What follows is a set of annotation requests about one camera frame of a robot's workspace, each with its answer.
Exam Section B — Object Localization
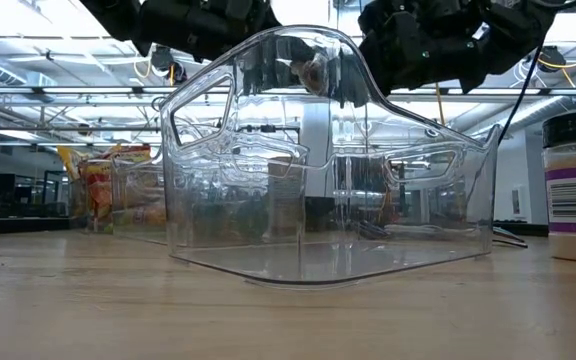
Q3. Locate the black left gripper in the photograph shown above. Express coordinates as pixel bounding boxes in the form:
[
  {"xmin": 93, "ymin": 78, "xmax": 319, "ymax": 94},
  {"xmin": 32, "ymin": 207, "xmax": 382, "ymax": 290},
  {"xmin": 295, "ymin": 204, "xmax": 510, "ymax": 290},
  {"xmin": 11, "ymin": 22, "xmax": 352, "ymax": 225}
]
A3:
[{"xmin": 132, "ymin": 0, "xmax": 319, "ymax": 97}]

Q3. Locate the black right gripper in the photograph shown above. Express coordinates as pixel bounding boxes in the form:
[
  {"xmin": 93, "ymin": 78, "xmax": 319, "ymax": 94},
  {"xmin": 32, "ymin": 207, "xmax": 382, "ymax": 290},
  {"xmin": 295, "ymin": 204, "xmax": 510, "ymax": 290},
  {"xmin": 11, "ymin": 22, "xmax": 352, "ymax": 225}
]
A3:
[{"xmin": 337, "ymin": 0, "xmax": 499, "ymax": 109}]

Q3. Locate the red ramen noodle packet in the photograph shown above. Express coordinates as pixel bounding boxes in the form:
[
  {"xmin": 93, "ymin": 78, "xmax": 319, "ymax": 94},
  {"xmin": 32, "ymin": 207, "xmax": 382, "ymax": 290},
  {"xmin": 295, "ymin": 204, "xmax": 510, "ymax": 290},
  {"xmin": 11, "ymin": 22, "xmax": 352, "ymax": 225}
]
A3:
[{"xmin": 78, "ymin": 143, "xmax": 153, "ymax": 234}]

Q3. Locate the purple label spice jar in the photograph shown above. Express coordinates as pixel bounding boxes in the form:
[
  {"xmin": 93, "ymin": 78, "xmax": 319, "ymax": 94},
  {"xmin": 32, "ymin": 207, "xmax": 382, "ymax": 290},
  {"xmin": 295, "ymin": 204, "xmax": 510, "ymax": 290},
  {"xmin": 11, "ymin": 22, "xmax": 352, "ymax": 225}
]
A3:
[{"xmin": 541, "ymin": 112, "xmax": 576, "ymax": 264}]

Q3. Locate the black ceiling device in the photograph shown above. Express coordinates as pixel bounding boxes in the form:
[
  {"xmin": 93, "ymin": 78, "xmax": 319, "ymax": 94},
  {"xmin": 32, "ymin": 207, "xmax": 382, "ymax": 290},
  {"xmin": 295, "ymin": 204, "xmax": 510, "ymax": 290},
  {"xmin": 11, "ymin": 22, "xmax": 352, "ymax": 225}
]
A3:
[
  {"xmin": 148, "ymin": 47, "xmax": 189, "ymax": 87},
  {"xmin": 537, "ymin": 45, "xmax": 568, "ymax": 71}
]

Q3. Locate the grey ceiling beam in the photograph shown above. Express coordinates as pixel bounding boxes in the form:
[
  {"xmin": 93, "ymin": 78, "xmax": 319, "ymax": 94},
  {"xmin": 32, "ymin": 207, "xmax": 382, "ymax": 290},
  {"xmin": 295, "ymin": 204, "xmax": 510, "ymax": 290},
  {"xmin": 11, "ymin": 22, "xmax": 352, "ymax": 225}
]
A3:
[{"xmin": 0, "ymin": 84, "xmax": 576, "ymax": 100}]

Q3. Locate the clear plastic storage bin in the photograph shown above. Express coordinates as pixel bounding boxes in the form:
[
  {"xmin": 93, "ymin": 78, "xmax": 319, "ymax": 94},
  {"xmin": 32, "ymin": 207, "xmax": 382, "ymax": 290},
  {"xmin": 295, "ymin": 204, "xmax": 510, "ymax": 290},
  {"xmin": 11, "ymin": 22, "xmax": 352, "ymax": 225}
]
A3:
[
  {"xmin": 160, "ymin": 24, "xmax": 501, "ymax": 289},
  {"xmin": 82, "ymin": 142, "xmax": 169, "ymax": 247}
]

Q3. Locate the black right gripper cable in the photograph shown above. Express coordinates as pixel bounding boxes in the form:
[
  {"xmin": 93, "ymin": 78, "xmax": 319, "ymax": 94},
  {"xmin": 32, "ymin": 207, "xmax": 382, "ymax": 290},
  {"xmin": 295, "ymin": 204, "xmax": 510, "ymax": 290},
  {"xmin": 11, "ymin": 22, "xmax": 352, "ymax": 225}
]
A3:
[{"xmin": 496, "ymin": 37, "xmax": 545, "ymax": 146}]

